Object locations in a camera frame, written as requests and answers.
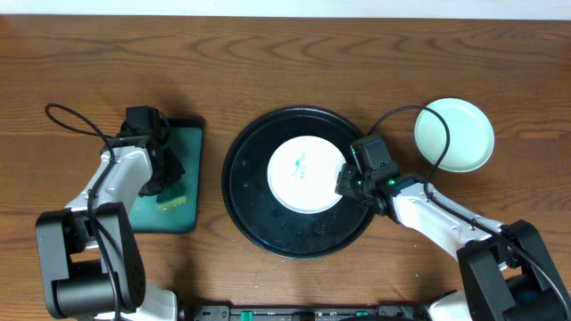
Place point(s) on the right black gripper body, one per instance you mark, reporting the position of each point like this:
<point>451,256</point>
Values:
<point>346,183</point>

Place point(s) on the round black tray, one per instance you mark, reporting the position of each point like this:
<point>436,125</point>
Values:
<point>259,215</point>

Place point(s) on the white plate with stain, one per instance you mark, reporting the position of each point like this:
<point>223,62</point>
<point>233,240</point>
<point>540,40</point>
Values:
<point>302,174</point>

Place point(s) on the black rectangular sponge tray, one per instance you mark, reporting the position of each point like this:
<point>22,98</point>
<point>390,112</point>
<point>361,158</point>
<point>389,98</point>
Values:
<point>186,140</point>

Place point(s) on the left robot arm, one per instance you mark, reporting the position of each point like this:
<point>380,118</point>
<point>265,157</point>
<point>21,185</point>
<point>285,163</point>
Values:
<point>90,264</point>

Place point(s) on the mint plate with stain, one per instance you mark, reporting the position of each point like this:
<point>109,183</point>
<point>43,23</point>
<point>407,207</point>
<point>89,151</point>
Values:
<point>461,126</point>

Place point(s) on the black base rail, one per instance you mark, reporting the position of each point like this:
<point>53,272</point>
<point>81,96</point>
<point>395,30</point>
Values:
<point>227,313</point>

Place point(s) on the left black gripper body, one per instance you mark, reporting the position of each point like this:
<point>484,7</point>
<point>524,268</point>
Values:
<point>169,171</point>

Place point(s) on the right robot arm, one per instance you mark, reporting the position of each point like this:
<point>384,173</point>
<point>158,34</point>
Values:
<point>506,270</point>

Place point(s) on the green and yellow sponge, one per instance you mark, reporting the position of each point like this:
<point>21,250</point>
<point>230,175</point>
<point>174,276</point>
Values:
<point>171,196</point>

